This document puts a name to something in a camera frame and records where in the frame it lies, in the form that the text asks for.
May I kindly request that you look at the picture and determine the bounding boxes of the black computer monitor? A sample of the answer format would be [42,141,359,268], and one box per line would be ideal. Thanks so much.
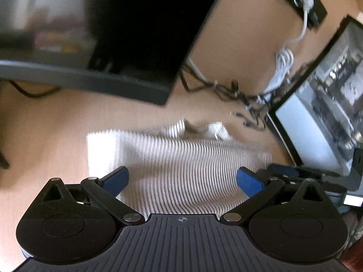
[0,0,236,106]

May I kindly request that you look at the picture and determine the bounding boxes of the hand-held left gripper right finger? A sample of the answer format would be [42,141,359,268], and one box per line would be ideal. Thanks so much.
[223,167,326,226]

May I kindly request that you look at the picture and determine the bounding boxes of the light grey cable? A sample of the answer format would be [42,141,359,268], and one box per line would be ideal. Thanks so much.
[186,58,219,88]

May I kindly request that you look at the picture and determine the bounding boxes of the black monitor cable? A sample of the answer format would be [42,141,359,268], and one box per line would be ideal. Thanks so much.
[8,80,61,99]

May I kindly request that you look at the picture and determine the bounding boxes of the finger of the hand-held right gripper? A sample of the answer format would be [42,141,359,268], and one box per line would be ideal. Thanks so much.
[257,163,326,180]

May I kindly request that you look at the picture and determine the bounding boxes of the black cable bundle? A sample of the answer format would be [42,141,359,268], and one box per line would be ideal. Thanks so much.
[180,62,309,132]

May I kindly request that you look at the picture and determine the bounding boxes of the black power strip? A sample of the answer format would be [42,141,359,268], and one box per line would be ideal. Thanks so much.
[267,0,328,30]

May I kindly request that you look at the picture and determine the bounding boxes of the white coiled power cable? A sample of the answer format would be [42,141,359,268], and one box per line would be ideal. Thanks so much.
[255,0,316,102]

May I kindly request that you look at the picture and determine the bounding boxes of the striped white shirt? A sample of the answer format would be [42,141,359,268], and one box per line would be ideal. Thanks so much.
[86,119,273,217]

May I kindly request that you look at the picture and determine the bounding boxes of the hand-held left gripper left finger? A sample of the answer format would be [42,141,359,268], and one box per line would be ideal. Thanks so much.
[40,166,145,226]

